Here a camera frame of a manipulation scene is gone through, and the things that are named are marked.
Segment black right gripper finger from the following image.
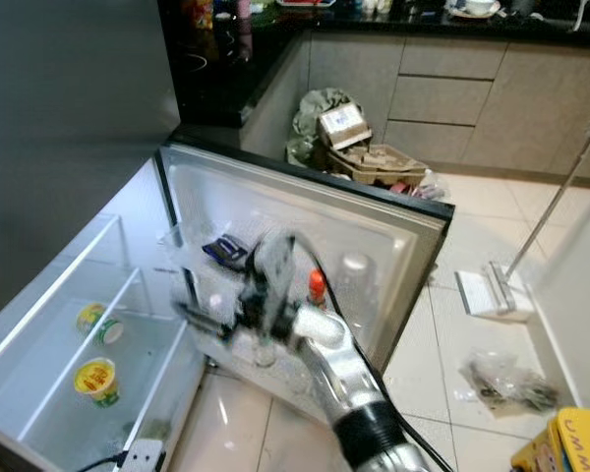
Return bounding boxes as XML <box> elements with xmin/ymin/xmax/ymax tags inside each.
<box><xmin>220</xmin><ymin>250</ymin><xmax>263</xmax><ymax>282</ymax></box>
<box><xmin>174</xmin><ymin>299</ymin><xmax>243</xmax><ymax>341</ymax></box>

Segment grey fridge door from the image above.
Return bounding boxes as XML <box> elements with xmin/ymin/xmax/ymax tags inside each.
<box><xmin>155</xmin><ymin>143</ymin><xmax>455</xmax><ymax>414</ymax></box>

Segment grey fridge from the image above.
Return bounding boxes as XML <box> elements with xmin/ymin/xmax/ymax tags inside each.
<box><xmin>0</xmin><ymin>0</ymin><xmax>207</xmax><ymax>472</ymax></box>

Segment blue snack packet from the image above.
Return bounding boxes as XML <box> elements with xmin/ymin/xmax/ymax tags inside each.
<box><xmin>202</xmin><ymin>235</ymin><xmax>250</xmax><ymax>266</ymax></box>

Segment clear glass jar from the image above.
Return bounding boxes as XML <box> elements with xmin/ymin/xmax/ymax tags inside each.
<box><xmin>248</xmin><ymin>337</ymin><xmax>281</xmax><ymax>370</ymax></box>

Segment orange capped bottle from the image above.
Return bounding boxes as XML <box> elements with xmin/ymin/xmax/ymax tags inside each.
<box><xmin>307</xmin><ymin>267</ymin><xmax>329</xmax><ymax>305</ymax></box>

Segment yellow cup noodles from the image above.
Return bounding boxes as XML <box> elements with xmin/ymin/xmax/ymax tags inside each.
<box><xmin>73</xmin><ymin>356</ymin><xmax>120</xmax><ymax>407</ymax></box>
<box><xmin>75</xmin><ymin>302</ymin><xmax>125</xmax><ymax>346</ymax></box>

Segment green crumpled bag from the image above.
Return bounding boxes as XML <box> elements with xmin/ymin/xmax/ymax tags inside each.
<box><xmin>284</xmin><ymin>86</ymin><xmax>356</xmax><ymax>167</ymax></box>

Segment cardboard egg tray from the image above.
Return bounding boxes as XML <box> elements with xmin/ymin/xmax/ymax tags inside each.
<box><xmin>328</xmin><ymin>145</ymin><xmax>430</xmax><ymax>187</ymax></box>

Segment labelled cardboard box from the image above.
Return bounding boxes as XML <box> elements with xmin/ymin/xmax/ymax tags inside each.
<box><xmin>317</xmin><ymin>102</ymin><xmax>374</xmax><ymax>151</ymax></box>

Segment white flat mop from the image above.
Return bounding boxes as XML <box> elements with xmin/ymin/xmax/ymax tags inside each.
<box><xmin>451</xmin><ymin>117</ymin><xmax>590</xmax><ymax>322</ymax></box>

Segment dark bottle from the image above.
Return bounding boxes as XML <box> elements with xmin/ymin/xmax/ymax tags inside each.
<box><xmin>233</xmin><ymin>0</ymin><xmax>256</xmax><ymax>61</ymax></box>

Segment red yellow jar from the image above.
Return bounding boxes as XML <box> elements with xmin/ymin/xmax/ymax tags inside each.
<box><xmin>181</xmin><ymin>0</ymin><xmax>218</xmax><ymax>30</ymax></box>

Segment clear plastic bag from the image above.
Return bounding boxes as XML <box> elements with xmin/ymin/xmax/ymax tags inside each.
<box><xmin>466</xmin><ymin>351</ymin><xmax>562</xmax><ymax>413</ymax></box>

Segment grey kitchen cabinet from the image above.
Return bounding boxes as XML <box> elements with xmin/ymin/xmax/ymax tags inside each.
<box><xmin>241</xmin><ymin>28</ymin><xmax>590</xmax><ymax>182</ymax></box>

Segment white appliance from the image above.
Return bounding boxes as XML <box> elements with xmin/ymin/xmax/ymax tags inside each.
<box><xmin>525</xmin><ymin>176</ymin><xmax>590</xmax><ymax>435</ymax></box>

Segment yellow printed box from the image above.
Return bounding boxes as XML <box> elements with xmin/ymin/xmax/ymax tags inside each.
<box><xmin>510</xmin><ymin>405</ymin><xmax>590</xmax><ymax>472</ymax></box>

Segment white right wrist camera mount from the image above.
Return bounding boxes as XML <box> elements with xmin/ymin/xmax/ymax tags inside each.
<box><xmin>250</xmin><ymin>230</ymin><xmax>305</xmax><ymax>309</ymax></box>

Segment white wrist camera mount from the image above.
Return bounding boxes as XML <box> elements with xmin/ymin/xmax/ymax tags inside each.
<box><xmin>250</xmin><ymin>230</ymin><xmax>305</xmax><ymax>309</ymax></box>
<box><xmin>117</xmin><ymin>439</ymin><xmax>167</xmax><ymax>472</ymax></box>

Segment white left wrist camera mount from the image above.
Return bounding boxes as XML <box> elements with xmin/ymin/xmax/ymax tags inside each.
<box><xmin>117</xmin><ymin>439</ymin><xmax>167</xmax><ymax>472</ymax></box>

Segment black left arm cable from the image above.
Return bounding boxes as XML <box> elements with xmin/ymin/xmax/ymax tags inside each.
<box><xmin>78</xmin><ymin>451</ymin><xmax>130</xmax><ymax>472</ymax></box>

